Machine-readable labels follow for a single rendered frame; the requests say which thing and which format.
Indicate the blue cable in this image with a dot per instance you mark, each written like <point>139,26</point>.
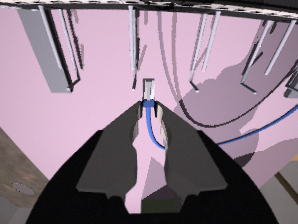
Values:
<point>149,126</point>

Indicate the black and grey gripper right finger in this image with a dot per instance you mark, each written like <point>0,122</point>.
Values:
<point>195,164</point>

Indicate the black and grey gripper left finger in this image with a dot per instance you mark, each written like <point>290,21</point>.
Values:
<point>104,166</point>

